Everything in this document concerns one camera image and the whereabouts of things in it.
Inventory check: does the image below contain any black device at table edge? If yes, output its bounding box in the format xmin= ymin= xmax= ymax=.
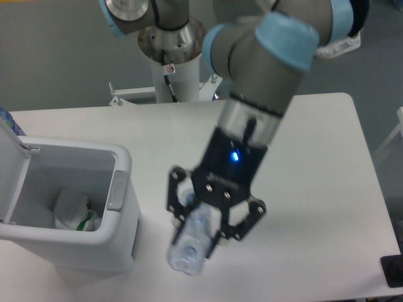
xmin=380 ymin=254 xmax=402 ymax=288

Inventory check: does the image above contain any clear plastic water bottle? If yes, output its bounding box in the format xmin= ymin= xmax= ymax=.
xmin=167 ymin=203 xmax=212 ymax=276

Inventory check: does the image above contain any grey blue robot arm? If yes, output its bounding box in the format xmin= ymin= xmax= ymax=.
xmin=166 ymin=1 xmax=370 ymax=258

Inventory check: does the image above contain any blue patterned bottle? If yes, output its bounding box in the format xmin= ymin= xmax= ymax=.
xmin=0 ymin=107 xmax=26 ymax=136

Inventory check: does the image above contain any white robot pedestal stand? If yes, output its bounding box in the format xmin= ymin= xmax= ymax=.
xmin=109 ymin=16 xmax=222 ymax=106

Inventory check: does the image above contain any white frame at right edge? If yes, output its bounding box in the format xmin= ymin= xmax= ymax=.
xmin=373 ymin=107 xmax=402 ymax=167

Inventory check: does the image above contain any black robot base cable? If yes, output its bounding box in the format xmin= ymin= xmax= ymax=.
xmin=160 ymin=48 xmax=180 ymax=103

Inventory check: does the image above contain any white patterned shoe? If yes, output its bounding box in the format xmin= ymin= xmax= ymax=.
xmin=315 ymin=31 xmax=361 ymax=59

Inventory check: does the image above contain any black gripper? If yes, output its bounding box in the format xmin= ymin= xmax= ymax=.
xmin=166 ymin=126 xmax=269 ymax=260

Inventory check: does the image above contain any white paper packaging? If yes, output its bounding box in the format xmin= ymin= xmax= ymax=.
xmin=54 ymin=189 xmax=102 ymax=232

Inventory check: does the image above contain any white trash can lid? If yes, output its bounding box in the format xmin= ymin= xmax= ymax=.
xmin=1 ymin=121 xmax=40 ymax=223

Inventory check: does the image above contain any white plastic trash can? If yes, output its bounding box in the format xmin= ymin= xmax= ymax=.
xmin=1 ymin=137 xmax=140 ymax=272

